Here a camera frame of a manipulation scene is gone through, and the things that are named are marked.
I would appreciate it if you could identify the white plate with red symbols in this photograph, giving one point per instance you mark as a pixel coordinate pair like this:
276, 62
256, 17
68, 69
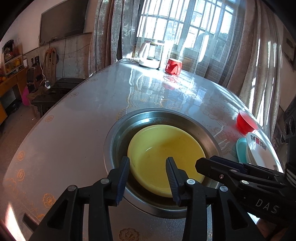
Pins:
266, 153

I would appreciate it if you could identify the dark low table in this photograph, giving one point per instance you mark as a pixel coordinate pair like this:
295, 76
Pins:
55, 92

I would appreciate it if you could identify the white electric kettle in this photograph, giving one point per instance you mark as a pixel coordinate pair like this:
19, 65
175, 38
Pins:
145, 54

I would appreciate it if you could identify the shelf with fruit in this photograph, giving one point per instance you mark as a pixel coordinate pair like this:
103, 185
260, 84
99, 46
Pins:
11, 62

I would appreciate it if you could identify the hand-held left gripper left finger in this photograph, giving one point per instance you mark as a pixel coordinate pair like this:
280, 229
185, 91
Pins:
122, 180

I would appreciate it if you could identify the barred window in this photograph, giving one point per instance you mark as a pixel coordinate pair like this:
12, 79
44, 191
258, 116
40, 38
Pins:
185, 23

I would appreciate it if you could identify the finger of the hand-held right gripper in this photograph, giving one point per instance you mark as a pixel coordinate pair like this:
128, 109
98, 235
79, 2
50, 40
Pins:
249, 168
219, 172

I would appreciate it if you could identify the beige velvet curtain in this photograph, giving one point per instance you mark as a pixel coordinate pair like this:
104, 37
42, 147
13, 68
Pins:
108, 34
254, 69

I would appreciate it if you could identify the stainless steel bowl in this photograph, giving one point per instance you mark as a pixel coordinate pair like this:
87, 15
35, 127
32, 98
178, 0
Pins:
120, 136

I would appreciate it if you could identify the black speaker box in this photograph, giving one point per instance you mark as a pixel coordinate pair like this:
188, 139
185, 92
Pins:
32, 75

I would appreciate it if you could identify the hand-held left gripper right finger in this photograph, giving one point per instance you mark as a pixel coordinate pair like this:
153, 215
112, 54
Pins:
172, 180

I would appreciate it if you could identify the lace pattern tablecloth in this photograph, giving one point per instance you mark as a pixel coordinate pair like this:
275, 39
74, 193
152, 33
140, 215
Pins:
81, 139

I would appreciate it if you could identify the pink plastic item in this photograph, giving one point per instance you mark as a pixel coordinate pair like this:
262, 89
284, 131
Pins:
25, 97

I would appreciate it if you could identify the red mug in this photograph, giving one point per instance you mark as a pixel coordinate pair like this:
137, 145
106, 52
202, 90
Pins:
173, 67

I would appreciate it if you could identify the wooden cabinet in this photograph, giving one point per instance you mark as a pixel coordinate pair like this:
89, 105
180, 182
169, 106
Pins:
11, 85

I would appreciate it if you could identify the white power strip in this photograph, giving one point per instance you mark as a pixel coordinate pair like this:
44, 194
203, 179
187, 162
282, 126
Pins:
47, 84

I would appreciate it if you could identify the yellow bowl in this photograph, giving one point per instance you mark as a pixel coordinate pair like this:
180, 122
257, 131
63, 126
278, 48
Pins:
157, 150

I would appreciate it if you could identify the grey wall box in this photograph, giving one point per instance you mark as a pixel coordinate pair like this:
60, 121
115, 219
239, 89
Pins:
290, 51

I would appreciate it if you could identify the wooden chair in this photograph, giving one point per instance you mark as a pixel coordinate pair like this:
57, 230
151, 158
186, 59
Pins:
49, 62

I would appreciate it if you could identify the teal plate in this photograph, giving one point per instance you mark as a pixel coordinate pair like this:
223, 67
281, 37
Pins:
241, 150

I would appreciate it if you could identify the black wall television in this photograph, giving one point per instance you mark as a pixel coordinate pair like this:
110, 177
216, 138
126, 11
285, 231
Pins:
62, 20

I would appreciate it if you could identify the red bowl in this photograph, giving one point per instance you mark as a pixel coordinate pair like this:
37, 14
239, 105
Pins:
245, 122

